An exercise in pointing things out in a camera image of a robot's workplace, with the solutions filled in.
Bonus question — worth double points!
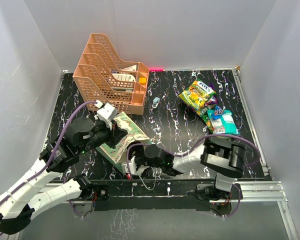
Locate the white papers in organizer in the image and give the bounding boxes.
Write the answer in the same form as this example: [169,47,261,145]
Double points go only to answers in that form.
[112,64,138,82]

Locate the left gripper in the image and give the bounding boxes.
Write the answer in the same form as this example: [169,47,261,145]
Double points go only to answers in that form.
[77,118,129,155]

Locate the blue snack packet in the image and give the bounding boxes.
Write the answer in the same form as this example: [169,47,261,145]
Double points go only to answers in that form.
[211,105,224,120]

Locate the green yellow gummy packet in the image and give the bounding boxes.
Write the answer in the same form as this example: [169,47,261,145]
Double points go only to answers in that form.
[202,114,229,135]

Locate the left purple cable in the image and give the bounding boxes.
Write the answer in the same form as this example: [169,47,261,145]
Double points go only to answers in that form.
[0,100,98,238]

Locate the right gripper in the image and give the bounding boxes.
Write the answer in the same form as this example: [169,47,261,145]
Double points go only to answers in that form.
[124,141,163,169]

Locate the yellow sticky notes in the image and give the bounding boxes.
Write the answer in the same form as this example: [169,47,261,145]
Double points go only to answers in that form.
[138,77,147,85]

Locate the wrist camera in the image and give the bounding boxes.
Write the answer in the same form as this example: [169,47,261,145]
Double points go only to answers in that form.
[94,100,118,130]
[121,156,137,180]

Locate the black front mounting rail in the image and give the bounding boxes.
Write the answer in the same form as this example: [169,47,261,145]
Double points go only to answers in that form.
[92,179,214,211]

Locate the purple Fox's candy bag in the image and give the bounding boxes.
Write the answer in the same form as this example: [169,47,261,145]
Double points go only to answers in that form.
[200,83,219,116]

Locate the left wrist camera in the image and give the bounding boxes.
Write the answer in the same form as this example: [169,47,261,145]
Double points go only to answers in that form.
[94,100,118,130]

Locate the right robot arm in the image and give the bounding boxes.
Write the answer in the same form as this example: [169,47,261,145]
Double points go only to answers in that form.
[126,137,246,201]

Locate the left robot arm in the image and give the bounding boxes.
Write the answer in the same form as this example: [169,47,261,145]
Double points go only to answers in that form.
[0,117,128,235]

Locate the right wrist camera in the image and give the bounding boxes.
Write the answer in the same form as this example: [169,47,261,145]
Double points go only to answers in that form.
[121,156,137,180]

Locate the green patterned paper bag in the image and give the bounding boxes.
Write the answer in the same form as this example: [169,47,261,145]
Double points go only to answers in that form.
[96,112,152,177]

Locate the yellow green Fox's candy bag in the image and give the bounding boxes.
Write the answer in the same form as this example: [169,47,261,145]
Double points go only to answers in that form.
[179,79,213,117]

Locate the light blue padlock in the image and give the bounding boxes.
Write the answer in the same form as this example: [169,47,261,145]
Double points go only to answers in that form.
[152,97,161,109]

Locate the orange plastic file organizer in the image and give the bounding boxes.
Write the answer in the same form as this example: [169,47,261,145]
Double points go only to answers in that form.
[72,33,150,115]

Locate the teal white snack bag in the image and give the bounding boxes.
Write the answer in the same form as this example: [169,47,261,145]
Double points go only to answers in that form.
[207,110,240,135]

